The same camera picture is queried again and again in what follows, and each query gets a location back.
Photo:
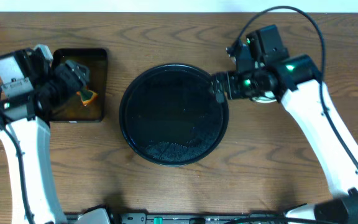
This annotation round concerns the light green plate with stain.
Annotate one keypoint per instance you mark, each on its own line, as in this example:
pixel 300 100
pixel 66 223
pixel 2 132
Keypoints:
pixel 267 97

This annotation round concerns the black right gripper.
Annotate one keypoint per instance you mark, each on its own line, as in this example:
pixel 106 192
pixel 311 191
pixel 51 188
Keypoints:
pixel 218 86

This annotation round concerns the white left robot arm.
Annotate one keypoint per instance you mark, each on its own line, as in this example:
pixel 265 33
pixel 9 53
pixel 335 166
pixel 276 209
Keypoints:
pixel 27 100

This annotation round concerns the black rectangular water tray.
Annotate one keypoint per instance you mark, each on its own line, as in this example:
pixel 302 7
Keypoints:
pixel 73 111

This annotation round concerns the round black serving tray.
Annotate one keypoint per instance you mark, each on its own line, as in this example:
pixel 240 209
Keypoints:
pixel 168 116

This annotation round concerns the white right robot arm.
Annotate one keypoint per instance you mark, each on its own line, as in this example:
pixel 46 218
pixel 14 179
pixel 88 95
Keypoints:
pixel 298 86

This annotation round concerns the green and yellow scrub sponge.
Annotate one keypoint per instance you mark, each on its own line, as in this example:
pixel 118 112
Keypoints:
pixel 87 96

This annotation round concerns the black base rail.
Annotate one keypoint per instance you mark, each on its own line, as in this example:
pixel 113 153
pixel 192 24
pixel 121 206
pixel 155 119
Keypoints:
pixel 102 216

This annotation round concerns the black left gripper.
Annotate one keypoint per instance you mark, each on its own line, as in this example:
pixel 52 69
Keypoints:
pixel 71 76

